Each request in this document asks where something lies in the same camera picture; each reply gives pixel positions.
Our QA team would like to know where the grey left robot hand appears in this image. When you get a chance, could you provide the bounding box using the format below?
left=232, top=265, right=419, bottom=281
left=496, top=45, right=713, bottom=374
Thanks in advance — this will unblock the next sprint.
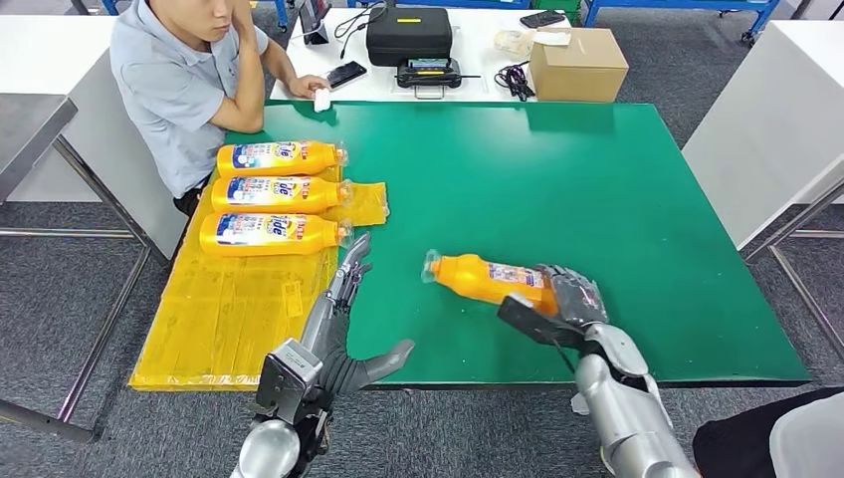
left=300, top=232, right=417, bottom=397

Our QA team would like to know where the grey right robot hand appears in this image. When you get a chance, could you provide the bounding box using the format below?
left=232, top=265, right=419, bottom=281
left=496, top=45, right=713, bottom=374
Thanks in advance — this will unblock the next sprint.
left=535, top=263, right=610, bottom=330

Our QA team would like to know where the orange detergent bottle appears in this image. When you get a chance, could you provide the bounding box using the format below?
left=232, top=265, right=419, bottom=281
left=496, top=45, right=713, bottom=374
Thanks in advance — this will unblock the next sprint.
left=198, top=212, right=354, bottom=258
left=210, top=175, right=355, bottom=216
left=421, top=249, right=561, bottom=317
left=216, top=139, right=348, bottom=179

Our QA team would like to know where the green topped table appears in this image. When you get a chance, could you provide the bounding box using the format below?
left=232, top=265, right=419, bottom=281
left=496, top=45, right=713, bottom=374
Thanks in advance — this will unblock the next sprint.
left=224, top=99, right=811, bottom=390

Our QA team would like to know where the yellow taped cardboard sheet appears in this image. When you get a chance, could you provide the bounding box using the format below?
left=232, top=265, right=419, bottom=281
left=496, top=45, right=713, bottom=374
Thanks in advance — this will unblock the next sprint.
left=128, top=164, right=390, bottom=393

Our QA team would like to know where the person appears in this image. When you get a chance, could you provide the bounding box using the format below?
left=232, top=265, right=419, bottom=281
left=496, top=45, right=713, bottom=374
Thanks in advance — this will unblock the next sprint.
left=108, top=0, right=331, bottom=218
left=692, top=387, right=844, bottom=478

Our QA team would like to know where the brown cardboard box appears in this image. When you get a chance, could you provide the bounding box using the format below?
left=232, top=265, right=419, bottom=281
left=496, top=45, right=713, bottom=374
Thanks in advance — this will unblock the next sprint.
left=527, top=27, right=630, bottom=104

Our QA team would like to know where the white table with metal legs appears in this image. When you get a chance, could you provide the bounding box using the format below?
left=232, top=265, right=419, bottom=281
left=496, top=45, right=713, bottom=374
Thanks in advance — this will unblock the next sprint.
left=681, top=19, right=844, bottom=360

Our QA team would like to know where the clear plastic bag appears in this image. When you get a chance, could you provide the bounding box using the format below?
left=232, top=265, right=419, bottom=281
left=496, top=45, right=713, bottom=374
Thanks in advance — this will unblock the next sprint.
left=493, top=29, right=535, bottom=58

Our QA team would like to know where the black smartphone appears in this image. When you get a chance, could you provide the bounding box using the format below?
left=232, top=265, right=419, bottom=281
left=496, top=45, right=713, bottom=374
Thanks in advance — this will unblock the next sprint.
left=325, top=61, right=368, bottom=91
left=519, top=9, right=567, bottom=30

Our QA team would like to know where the black remote controller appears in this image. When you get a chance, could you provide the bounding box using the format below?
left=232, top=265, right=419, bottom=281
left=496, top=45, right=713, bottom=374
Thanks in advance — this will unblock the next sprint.
left=395, top=58, right=482, bottom=101

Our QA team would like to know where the green bin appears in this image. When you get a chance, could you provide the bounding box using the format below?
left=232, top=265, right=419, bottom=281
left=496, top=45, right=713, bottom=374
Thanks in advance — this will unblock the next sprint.
left=532, top=0, right=585, bottom=24

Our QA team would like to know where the black carrying case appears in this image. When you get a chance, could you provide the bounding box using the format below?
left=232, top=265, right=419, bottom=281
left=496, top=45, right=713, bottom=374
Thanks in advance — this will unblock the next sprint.
left=364, top=6, right=454, bottom=68

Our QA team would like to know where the black tablet on stand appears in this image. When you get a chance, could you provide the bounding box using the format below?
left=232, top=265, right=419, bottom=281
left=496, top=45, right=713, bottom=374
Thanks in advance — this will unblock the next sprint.
left=298, top=0, right=331, bottom=46

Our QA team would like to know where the grey table with metal legs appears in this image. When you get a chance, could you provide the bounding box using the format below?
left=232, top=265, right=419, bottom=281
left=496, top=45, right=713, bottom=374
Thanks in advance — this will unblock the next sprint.
left=0, top=94, right=154, bottom=441

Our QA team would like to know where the white panel table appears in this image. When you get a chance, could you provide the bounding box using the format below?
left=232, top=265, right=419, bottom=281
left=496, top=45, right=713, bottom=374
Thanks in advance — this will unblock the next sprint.
left=0, top=16, right=190, bottom=262

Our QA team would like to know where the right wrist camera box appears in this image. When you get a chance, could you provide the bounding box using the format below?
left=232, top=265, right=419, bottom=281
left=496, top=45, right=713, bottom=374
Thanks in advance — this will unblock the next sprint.
left=496, top=293, right=588, bottom=353

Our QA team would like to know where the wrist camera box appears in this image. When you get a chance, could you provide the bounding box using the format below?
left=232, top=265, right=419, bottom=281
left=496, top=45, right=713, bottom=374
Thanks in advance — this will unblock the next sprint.
left=496, top=293, right=588, bottom=353
left=253, top=338, right=324, bottom=427

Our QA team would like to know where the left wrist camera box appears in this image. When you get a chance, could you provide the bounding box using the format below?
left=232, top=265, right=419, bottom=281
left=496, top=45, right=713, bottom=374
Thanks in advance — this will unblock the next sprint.
left=253, top=338, right=324, bottom=427

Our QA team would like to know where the black purple cable bundle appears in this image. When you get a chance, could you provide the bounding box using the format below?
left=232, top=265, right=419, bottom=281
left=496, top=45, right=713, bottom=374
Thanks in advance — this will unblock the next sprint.
left=493, top=61, right=536, bottom=103

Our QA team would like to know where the blue metal cart frame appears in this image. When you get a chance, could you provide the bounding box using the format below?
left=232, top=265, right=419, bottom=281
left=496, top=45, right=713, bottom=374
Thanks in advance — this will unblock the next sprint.
left=583, top=0, right=782, bottom=46

